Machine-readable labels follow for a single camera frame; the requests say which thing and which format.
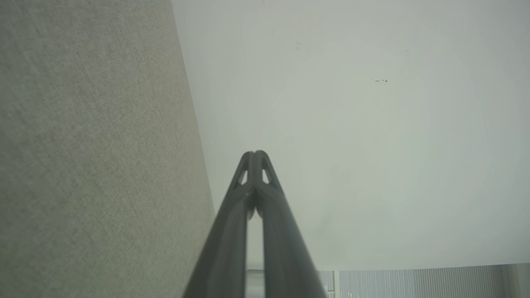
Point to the grey fabric table cover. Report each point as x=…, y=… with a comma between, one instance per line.
x=83, y=145

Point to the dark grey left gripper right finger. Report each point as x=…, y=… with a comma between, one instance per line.
x=285, y=248

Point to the pale ribbed panel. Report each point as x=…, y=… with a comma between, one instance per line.
x=414, y=283

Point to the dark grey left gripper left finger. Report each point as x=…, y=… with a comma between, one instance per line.
x=225, y=240

